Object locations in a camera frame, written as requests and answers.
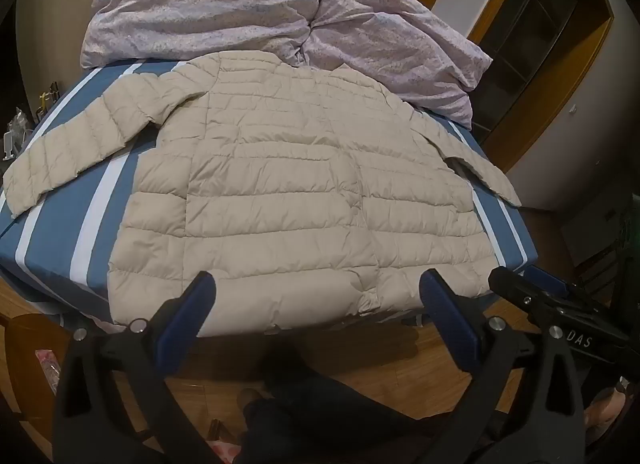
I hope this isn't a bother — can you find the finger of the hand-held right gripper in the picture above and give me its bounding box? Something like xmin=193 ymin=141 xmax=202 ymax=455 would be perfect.
xmin=527 ymin=266 xmax=576 ymax=295
xmin=489 ymin=268 xmax=556 ymax=317

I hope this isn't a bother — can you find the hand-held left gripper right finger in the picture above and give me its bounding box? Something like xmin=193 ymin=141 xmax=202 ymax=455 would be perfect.
xmin=419 ymin=268 xmax=586 ymax=464

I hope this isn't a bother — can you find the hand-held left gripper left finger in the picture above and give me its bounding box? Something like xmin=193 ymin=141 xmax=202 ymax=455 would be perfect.
xmin=52 ymin=271 xmax=236 ymax=464

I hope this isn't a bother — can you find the beige quilted down jacket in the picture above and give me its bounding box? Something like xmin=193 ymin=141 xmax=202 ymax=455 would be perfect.
xmin=2 ymin=51 xmax=523 ymax=337

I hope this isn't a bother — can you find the person's right hand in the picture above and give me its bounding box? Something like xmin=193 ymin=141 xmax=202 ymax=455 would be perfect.
xmin=587 ymin=386 xmax=631 ymax=445

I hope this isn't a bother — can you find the pink patterned bag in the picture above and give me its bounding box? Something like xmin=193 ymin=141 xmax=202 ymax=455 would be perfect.
xmin=34 ymin=348 xmax=68 ymax=397

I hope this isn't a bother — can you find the bed with blue striped sheet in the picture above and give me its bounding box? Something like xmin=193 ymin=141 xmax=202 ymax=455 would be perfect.
xmin=0 ymin=59 xmax=541 ymax=340

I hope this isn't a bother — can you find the person's dark trouser leg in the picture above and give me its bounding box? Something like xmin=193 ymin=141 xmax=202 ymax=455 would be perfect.
xmin=237 ymin=331 xmax=483 ymax=464

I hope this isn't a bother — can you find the wooden chair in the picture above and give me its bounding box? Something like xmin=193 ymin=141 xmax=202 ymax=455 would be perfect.
xmin=0 ymin=314 xmax=66 ymax=450

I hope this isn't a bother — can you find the wooden framed glass door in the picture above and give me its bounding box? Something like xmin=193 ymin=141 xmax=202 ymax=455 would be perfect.
xmin=392 ymin=0 xmax=616 ymax=175

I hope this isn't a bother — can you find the lilac floral duvet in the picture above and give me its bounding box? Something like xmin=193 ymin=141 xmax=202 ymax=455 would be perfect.
xmin=80 ymin=0 xmax=493 ymax=130

